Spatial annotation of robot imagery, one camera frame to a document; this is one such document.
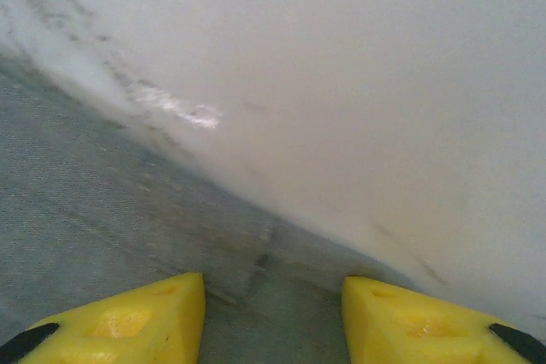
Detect grey long sleeve shirt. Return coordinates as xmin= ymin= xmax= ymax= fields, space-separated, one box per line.
xmin=0 ymin=55 xmax=419 ymax=364

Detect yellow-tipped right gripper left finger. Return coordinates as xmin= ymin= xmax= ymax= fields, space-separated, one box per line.
xmin=0 ymin=272 xmax=206 ymax=364

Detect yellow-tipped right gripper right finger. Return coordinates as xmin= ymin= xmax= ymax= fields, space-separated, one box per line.
xmin=340 ymin=274 xmax=546 ymax=364

